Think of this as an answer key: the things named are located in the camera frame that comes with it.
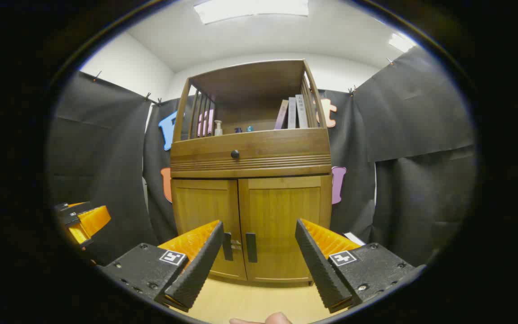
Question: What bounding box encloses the black backdrop cloth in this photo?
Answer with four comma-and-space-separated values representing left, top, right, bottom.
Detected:
48, 45, 476, 267

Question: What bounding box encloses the purple book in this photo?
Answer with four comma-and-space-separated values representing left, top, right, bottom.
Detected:
274, 100, 289, 130

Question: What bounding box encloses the large ceiling light panel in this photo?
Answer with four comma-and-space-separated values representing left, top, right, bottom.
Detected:
194, 0, 309, 25

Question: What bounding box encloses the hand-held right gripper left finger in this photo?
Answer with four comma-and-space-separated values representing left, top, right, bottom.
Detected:
97, 220, 224, 313

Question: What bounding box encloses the wooden drawer front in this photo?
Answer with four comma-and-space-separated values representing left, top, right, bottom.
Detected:
170, 128, 332, 178

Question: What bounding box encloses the wooden double-door shoe cabinet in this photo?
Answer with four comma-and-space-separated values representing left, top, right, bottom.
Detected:
169, 59, 333, 285

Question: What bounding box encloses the small ceiling light panel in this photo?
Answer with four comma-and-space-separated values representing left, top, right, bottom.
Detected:
388, 32, 417, 53

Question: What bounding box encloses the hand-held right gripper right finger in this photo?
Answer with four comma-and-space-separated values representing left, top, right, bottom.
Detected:
295, 219, 426, 314

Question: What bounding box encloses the wooden shoe cabinet door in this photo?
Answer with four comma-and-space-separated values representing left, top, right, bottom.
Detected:
171, 179, 247, 280
238, 175, 331, 284

